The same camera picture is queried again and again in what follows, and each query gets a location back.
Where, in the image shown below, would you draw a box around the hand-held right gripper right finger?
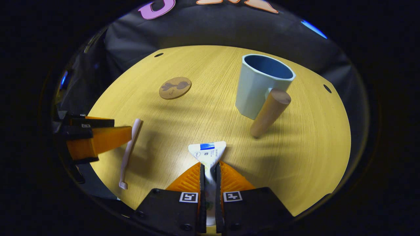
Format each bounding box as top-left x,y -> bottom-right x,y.
215,161 -> 294,236

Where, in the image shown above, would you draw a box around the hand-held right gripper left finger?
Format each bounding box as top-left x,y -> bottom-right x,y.
131,162 -> 207,236

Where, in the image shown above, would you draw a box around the pale pink toothbrush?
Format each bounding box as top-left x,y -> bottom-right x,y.
119,118 -> 142,190

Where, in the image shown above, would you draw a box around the white toothpaste tube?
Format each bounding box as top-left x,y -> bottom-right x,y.
188,141 -> 227,226

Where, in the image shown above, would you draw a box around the round wooden coaster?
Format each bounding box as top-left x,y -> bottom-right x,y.
159,77 -> 192,100

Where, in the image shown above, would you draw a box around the pale blue cup wooden handle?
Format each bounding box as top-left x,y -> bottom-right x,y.
235,54 -> 296,139

